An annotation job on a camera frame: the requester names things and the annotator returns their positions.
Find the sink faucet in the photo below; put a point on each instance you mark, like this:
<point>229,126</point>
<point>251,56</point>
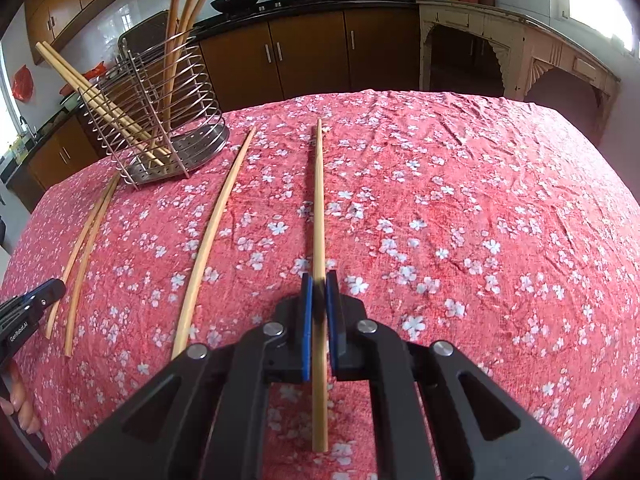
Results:
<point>24,127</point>

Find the red hanging plastic bag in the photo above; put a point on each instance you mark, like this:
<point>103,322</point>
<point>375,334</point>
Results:
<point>22,82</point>

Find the red floral tablecloth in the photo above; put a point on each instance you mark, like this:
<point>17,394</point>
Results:
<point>450,210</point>

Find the cream side table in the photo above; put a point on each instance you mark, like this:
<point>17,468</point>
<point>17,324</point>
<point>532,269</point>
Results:
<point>500,20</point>

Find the person's left hand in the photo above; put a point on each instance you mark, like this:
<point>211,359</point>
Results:
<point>22,410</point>

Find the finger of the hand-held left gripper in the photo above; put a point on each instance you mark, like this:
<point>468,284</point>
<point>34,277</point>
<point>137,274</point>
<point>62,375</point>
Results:
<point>52,287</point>

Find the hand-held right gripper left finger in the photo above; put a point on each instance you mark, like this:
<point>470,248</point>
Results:
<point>306,325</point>

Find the yellow detergent bottle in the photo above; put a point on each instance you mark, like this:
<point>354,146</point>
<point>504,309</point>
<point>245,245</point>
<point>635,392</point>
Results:
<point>17,149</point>

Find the black gas stove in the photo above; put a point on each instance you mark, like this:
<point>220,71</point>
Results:
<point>275,5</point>

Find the brown base cabinets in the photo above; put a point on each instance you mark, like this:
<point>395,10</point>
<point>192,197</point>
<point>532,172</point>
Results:
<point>310,55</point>

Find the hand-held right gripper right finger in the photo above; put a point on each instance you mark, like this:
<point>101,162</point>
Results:
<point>334,320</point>

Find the dark cutting board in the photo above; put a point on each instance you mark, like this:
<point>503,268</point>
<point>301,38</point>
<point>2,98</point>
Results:
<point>145,22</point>

